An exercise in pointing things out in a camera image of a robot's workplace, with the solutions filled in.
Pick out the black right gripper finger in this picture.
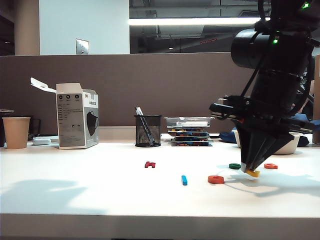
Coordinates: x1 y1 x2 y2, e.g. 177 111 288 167
246 133 295 171
234 123 261 173

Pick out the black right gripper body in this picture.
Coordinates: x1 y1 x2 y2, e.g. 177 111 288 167
208 70 315 139

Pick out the yellow letter v magnet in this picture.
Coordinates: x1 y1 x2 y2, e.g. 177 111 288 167
244 168 261 178

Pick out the orange letter o magnet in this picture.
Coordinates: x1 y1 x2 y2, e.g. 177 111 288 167
207 175 225 185

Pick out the beige oval pulp tray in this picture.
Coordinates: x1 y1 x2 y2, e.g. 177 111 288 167
233 129 301 155

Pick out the brown cardboard box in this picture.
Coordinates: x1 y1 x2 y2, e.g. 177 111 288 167
313 53 320 145

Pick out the white marker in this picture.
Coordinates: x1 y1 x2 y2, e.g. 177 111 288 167
175 121 209 127

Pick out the clear plastic tray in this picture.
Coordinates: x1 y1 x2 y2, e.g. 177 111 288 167
163 116 215 129

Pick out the black mesh pen holder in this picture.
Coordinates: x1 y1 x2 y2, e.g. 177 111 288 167
134 114 162 148

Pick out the long ceiling light strip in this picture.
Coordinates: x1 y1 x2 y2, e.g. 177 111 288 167
127 16 272 26

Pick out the white capped pen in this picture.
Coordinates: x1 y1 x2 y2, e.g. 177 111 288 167
134 106 156 146

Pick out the brown desk partition panel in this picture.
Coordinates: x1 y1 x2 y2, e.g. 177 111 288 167
0 51 261 136

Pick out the white grey mask box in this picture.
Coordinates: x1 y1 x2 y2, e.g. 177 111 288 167
29 77 100 150

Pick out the small white case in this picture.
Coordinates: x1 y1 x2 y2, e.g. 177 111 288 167
31 137 52 146

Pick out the dark glass cup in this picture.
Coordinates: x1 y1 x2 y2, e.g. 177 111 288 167
28 118 42 140

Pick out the brown paper cup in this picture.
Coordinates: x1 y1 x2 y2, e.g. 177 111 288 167
1 116 31 150

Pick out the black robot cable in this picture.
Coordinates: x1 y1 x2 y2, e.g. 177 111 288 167
239 61 262 99

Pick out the metal wall switch plate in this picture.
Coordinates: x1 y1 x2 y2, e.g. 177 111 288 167
75 38 89 55

